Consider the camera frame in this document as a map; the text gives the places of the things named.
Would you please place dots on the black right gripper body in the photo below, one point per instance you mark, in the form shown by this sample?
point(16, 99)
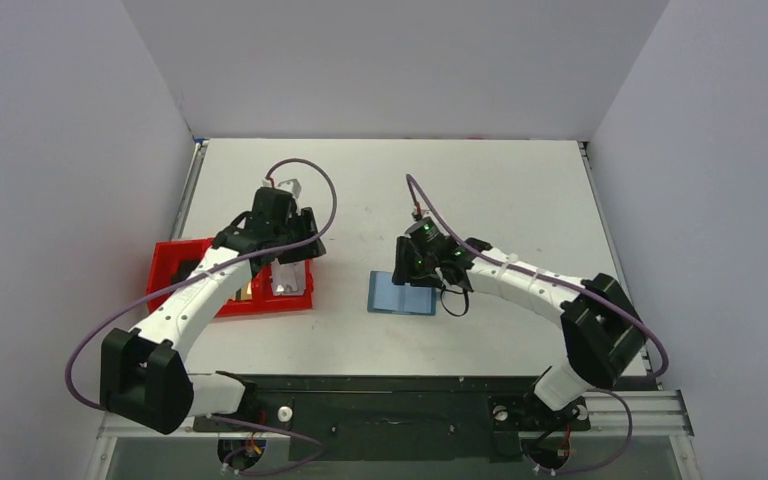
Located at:
point(313, 230)

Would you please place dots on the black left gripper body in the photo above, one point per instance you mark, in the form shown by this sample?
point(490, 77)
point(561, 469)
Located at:
point(402, 272)

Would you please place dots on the blue leather card holder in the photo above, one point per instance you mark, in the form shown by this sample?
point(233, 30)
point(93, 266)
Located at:
point(385, 297)

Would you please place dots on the white VIP card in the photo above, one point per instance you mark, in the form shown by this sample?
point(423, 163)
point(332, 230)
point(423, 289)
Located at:
point(288, 280)

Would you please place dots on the gold black card in tray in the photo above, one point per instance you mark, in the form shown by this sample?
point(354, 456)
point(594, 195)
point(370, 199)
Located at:
point(244, 294)

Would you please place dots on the red plastic compartment tray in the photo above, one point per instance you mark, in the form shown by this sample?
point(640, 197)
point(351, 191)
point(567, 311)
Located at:
point(167, 256)

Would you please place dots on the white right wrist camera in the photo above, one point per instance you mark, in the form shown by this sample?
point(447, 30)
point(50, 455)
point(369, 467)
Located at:
point(292, 186)

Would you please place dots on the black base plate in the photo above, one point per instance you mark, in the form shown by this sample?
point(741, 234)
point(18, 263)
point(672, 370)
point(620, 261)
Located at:
point(398, 418)

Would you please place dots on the aluminium frame rail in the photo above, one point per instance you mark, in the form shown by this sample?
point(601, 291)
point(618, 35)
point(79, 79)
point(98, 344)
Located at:
point(653, 413)

